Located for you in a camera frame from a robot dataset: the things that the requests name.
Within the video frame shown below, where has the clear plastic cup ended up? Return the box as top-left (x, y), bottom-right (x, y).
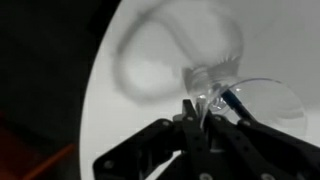
top-left (181, 55), bottom-right (308, 138)

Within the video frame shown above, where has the dark pen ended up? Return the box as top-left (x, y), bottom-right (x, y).
top-left (221, 89), bottom-right (258, 123)

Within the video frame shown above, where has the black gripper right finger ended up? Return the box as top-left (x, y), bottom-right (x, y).
top-left (203, 109), bottom-right (320, 180)

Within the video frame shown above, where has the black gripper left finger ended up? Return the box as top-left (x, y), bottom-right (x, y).
top-left (92, 98), bottom-right (209, 180)

